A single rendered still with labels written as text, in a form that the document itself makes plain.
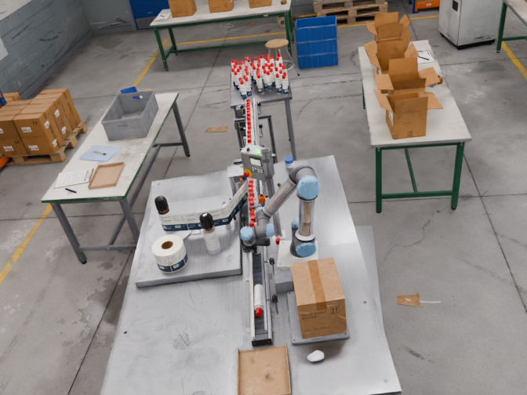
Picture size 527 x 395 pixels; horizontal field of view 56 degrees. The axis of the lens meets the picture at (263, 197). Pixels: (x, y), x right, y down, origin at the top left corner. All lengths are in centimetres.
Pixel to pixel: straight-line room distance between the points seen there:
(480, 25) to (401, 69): 330
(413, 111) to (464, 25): 385
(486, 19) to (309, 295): 615
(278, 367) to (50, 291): 274
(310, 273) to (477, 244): 217
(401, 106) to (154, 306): 244
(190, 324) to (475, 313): 211
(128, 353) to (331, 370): 112
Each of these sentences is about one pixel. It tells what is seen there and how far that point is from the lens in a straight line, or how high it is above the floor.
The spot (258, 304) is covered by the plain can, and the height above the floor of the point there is 93.
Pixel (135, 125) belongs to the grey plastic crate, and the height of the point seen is 94.
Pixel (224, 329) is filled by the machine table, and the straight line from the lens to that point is 289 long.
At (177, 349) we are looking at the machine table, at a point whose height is 83.
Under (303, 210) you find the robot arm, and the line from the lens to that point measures 274.
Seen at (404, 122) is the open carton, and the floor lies 93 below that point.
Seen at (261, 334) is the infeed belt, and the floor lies 88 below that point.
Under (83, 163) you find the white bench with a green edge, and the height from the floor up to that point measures 80.
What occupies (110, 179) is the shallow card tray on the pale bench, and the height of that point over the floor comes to 80.
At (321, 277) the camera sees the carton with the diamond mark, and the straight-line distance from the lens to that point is 265.
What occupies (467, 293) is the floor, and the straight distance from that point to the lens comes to 414.
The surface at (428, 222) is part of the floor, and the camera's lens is 469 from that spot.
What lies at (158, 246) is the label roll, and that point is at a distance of 321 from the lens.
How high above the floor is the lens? 304
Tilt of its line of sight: 37 degrees down
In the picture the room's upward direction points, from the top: 10 degrees counter-clockwise
